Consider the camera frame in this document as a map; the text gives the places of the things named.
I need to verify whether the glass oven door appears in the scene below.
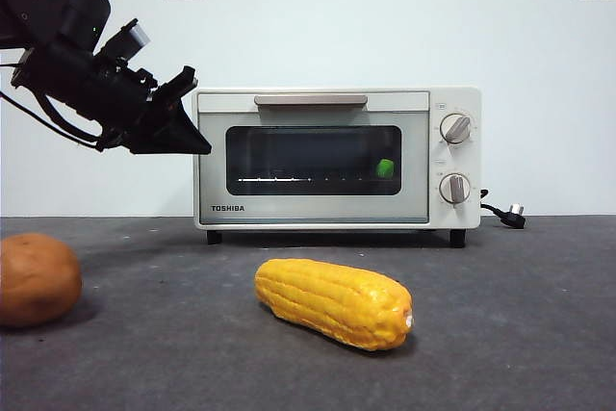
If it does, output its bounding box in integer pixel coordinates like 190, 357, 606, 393
197, 91, 430, 226

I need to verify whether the purple eggplant with green stem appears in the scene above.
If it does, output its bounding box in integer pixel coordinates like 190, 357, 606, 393
374, 157, 397, 180

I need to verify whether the beige oven knob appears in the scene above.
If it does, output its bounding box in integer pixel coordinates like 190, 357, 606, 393
438, 172, 472, 205
441, 114, 473, 146

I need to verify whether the white toaster oven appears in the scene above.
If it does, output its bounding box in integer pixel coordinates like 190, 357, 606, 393
193, 87, 482, 249

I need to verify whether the brown potato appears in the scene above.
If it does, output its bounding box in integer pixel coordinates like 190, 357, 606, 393
0, 233, 83, 328

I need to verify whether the yellow corn cob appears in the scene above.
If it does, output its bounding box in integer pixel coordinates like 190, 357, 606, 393
254, 258, 415, 352

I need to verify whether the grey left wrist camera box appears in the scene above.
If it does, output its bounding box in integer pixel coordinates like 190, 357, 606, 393
101, 19, 151, 64

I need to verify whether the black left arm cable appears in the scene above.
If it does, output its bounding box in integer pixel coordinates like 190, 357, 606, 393
0, 62, 105, 150

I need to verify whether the metal wire oven rack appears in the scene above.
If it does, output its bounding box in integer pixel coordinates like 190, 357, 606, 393
238, 173, 381, 186

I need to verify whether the black power cord with plug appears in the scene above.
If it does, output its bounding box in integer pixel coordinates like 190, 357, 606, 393
478, 188, 527, 229

